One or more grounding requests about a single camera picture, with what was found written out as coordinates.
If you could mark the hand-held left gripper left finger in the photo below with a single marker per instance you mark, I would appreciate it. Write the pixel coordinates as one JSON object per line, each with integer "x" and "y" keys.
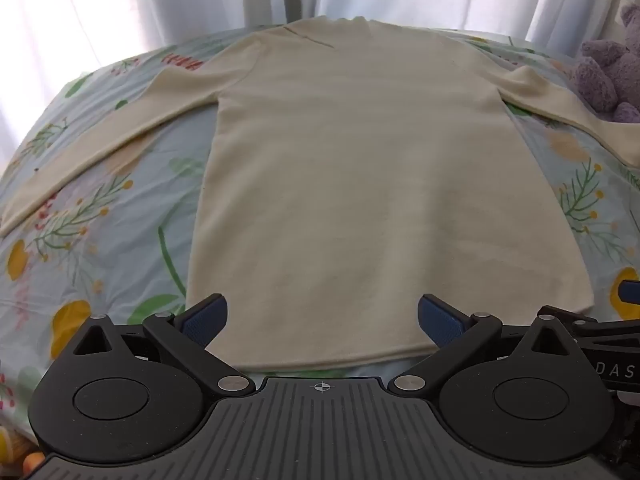
{"x": 205, "y": 321}

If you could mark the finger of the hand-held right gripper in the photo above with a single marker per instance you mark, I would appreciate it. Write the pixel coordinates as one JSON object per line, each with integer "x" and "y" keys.
{"x": 610, "y": 330}
{"x": 631, "y": 294}

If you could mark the cream long-sleeve sweater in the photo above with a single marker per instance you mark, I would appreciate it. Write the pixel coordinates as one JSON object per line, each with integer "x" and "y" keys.
{"x": 360, "y": 185}

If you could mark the purple plush toy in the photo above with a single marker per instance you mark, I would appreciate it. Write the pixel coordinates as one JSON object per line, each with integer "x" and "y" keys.
{"x": 607, "y": 75}

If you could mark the floral bedsheet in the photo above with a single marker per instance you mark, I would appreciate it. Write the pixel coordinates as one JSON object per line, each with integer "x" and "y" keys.
{"x": 110, "y": 240}

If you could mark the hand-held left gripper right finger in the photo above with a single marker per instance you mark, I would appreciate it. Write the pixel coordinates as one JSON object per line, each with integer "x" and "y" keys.
{"x": 440, "y": 322}

